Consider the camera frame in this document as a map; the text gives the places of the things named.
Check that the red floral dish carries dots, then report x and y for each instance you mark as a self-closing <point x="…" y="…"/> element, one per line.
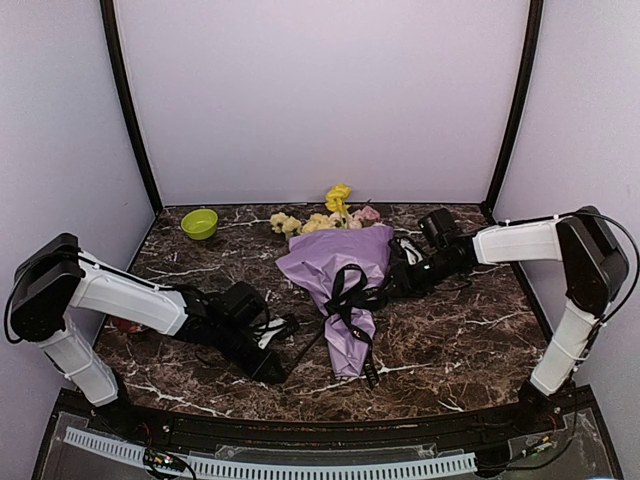
<point x="128" y="327"/>

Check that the right black frame post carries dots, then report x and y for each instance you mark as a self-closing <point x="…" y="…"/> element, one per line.
<point x="516" y="111"/>

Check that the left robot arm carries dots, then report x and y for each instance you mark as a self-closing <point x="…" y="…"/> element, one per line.
<point x="61" y="277"/>

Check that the yellow rose stem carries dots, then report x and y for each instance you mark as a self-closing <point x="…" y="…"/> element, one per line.
<point x="336" y="203"/>

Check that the green plastic bowl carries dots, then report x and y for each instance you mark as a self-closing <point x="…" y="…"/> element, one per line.
<point x="200" y="224"/>

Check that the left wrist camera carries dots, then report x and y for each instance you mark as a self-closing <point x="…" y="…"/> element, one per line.
<point x="242" y="304"/>

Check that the white slotted cable duct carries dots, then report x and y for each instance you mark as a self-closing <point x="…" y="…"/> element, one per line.
<point x="245" y="463"/>

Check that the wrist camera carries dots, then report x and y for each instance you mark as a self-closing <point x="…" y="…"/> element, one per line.
<point x="242" y="304"/>
<point x="439" y="228"/>

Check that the black printed ribbon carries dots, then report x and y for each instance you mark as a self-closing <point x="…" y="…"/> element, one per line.
<point x="347" y="300"/>

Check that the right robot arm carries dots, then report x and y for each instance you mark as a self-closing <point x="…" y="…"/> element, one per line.
<point x="598" y="276"/>

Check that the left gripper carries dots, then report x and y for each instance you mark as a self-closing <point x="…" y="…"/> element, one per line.
<point x="257" y="370"/>

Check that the black front rail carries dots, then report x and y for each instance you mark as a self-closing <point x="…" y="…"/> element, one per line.
<point x="482" y="429"/>

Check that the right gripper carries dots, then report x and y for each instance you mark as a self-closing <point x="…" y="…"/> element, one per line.
<point x="405" y="280"/>

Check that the pink wrapping paper sheet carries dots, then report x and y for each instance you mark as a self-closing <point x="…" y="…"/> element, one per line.
<point x="330" y="249"/>

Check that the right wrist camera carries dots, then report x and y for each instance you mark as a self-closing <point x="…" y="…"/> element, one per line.
<point x="439" y="228"/>

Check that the left black frame post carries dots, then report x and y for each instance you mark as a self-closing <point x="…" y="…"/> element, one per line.
<point x="126" y="101"/>

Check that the black frame post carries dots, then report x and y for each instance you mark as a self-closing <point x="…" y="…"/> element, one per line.
<point x="516" y="111"/>
<point x="126" y="101"/>

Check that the yellow daisy bunch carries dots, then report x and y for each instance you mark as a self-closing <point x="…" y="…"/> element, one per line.
<point x="290" y="226"/>

